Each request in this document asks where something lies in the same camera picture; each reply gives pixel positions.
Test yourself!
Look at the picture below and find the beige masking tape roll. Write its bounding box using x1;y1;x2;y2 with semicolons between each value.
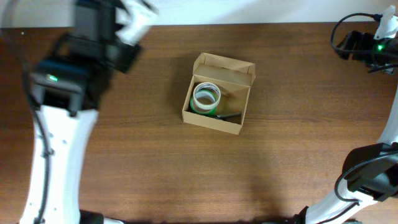
193;82;221;110

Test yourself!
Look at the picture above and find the green tape roll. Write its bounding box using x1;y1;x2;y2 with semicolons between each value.
190;90;216;115

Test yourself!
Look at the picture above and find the cardboard box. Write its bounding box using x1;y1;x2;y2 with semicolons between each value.
182;53;256;134

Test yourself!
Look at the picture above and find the white black permanent marker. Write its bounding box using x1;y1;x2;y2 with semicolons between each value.
215;113;241;119

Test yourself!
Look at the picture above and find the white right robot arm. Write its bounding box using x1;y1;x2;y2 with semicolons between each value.
284;5;397;224

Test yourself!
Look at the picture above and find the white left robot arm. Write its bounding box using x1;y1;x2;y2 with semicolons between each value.
20;1;158;223

